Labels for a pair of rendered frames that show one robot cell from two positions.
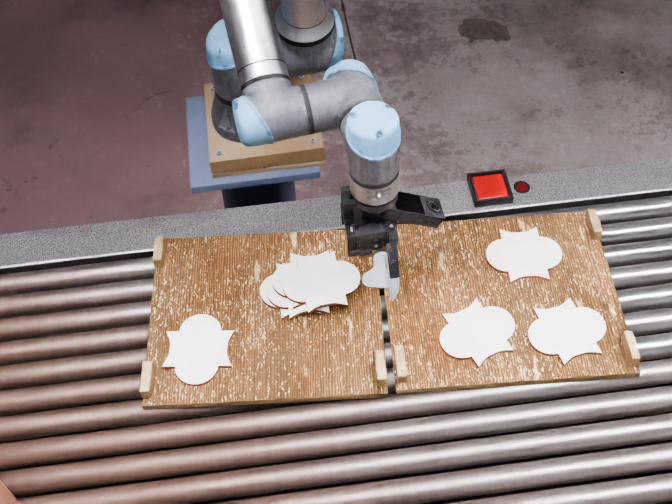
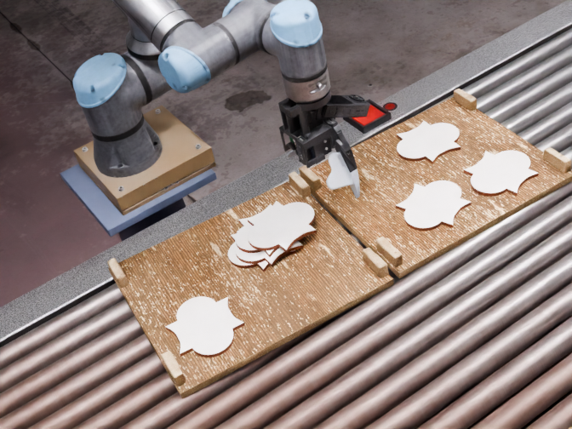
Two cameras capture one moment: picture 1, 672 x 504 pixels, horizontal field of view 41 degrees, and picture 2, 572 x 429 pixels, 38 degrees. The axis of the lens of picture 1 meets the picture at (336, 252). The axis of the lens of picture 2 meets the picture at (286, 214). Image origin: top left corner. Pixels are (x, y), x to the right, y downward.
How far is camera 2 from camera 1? 0.53 m
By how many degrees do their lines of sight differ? 18
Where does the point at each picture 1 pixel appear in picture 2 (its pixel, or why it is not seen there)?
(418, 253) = not seen: hidden behind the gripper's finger
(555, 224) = (436, 114)
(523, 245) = (423, 135)
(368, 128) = (295, 15)
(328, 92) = (238, 17)
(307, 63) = not seen: hidden behind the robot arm
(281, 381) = (296, 313)
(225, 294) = (200, 277)
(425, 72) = (217, 146)
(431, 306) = (382, 206)
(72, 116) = not seen: outside the picture
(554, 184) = (413, 94)
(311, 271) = (267, 221)
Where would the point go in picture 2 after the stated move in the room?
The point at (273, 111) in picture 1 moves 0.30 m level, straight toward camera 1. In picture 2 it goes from (201, 46) to (311, 128)
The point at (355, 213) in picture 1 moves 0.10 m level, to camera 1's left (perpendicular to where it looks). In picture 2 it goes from (301, 119) to (248, 143)
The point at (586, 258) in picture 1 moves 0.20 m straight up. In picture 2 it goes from (477, 123) to (476, 39)
